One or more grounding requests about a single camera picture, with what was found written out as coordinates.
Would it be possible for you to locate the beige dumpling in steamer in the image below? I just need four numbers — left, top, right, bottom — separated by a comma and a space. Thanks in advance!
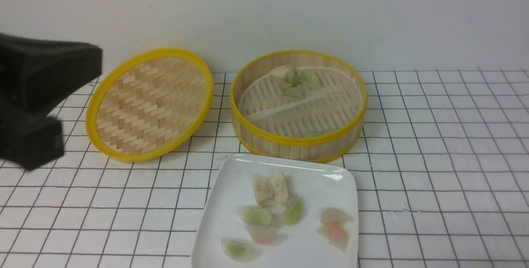
269, 65, 296, 80

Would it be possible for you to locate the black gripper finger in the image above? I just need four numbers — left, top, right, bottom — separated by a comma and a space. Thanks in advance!
0, 94, 64, 170

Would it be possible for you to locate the white square ceramic plate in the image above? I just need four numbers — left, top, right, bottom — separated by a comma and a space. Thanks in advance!
191, 154, 358, 268

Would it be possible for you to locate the beige dumpling on plate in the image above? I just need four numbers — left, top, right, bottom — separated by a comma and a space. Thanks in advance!
253, 175, 275, 206
270, 170, 289, 204

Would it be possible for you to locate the beige dumpling left on plate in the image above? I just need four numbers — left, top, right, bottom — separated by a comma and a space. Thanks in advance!
253, 175, 275, 206

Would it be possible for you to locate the beige dumpling right on plate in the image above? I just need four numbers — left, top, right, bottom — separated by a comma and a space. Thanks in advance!
270, 170, 289, 204

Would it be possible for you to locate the green dumpling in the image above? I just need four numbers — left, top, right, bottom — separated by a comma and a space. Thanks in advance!
299, 69, 321, 89
221, 238, 259, 262
283, 85, 305, 99
237, 206, 272, 226
279, 196, 303, 226

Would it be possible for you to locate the pale pink dumpling upper right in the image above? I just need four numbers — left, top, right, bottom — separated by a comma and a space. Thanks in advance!
320, 208, 352, 224

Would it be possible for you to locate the yellow-rimmed bamboo steamer basket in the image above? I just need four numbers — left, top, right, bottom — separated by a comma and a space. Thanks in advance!
230, 50, 368, 163

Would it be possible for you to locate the yellow-rimmed woven bamboo lid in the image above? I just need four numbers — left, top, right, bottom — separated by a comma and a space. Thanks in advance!
85, 48, 215, 163

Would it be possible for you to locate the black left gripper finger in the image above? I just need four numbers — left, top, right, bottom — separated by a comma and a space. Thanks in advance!
0, 34, 103, 115

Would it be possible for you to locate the orange pink dumpling lower right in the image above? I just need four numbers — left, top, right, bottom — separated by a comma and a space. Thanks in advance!
316, 223, 349, 252

